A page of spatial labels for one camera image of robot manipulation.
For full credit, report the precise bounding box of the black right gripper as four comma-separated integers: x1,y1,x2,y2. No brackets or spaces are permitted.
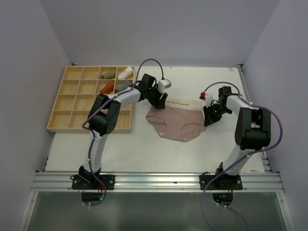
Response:
203,102,231,126

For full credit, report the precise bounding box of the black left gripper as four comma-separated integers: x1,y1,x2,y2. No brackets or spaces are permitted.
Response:
146,84,167,109

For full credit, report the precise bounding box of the pink underwear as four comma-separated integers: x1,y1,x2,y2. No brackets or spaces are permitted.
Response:
145,96,205,141

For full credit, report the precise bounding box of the orange and cream underwear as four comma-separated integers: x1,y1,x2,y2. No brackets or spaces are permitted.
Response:
100,81,115,94

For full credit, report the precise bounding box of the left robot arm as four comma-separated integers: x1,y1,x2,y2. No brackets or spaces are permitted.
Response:
78,74,168,189

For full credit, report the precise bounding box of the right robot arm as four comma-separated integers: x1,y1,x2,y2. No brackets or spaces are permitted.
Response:
203,86,271,189

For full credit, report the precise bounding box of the grey rolled underwear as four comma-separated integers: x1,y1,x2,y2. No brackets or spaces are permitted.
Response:
115,80,132,93

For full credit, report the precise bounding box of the white rolled underwear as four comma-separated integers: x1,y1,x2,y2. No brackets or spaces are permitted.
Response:
117,67,134,80

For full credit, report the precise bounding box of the olive rolled underwear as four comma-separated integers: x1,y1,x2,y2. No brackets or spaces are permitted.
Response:
101,69,116,79

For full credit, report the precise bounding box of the wooden compartment tray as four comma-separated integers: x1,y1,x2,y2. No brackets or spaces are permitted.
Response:
47,65,136,132

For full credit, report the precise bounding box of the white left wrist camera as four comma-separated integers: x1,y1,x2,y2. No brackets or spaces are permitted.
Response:
158,79,172,92

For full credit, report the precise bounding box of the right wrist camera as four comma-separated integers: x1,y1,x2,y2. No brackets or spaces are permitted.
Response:
199,92,213,106

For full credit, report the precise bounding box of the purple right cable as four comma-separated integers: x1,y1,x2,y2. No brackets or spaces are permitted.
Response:
201,81,283,231

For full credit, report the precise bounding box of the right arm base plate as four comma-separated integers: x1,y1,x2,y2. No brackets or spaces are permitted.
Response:
199,174,243,190

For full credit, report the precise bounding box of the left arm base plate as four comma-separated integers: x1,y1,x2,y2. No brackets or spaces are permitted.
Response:
70,174,116,190

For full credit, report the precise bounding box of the aluminium mounting rail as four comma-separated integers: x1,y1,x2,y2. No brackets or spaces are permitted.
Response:
30,172,284,193

